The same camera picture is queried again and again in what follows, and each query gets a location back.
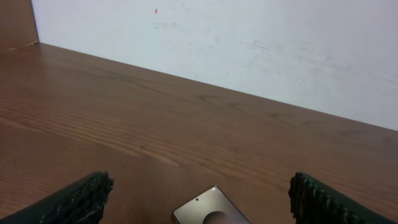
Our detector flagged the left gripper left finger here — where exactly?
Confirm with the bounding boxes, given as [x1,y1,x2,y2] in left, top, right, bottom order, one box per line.
[1,171,114,224]

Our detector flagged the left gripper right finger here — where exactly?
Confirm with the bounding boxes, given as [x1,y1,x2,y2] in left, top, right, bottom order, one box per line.
[288,172,397,224]

